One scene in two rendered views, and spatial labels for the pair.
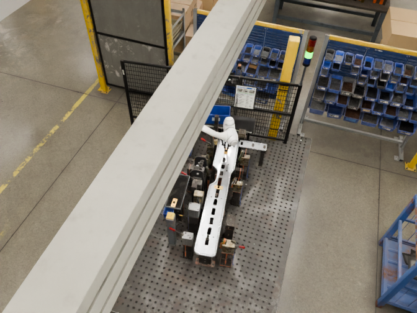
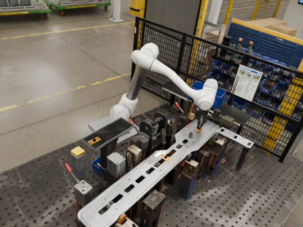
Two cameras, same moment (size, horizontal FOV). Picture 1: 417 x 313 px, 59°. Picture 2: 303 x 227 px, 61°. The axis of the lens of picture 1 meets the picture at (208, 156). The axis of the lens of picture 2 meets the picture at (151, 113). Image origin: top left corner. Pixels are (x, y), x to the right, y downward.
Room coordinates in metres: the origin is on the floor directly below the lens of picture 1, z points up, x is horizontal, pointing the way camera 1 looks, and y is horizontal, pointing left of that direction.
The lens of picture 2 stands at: (0.81, -0.57, 2.27)
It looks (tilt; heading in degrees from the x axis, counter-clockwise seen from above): 34 degrees down; 26
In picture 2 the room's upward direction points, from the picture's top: 8 degrees clockwise
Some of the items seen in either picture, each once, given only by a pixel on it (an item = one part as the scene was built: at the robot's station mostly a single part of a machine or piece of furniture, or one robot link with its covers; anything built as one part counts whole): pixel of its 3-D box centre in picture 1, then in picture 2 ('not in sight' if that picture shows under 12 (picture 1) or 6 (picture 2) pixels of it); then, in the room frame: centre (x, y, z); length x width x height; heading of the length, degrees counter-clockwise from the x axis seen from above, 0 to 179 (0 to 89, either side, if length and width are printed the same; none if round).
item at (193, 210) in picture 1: (193, 218); (115, 179); (1.79, 0.11, 0.90); 0.13 x 0.10 x 0.41; 81
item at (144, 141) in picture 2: (197, 193); (140, 157); (2.09, 0.09, 0.89); 0.13 x 0.11 x 0.38; 81
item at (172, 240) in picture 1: (171, 230); (79, 177); (1.66, 0.30, 0.92); 0.08 x 0.08 x 0.44; 81
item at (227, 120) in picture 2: (240, 143); (222, 134); (2.80, -0.35, 0.88); 0.08 x 0.08 x 0.36; 81
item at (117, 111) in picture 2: not in sight; (118, 116); (2.39, 0.52, 0.91); 0.18 x 0.16 x 0.22; 12
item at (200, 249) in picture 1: (218, 189); (164, 160); (2.07, -0.11, 1.00); 1.38 x 0.22 x 0.02; 171
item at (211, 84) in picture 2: (229, 125); (209, 89); (2.54, -0.18, 1.39); 0.13 x 0.11 x 0.16; 12
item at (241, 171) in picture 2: (262, 156); (242, 157); (2.64, -0.58, 0.84); 0.11 x 0.06 x 0.29; 81
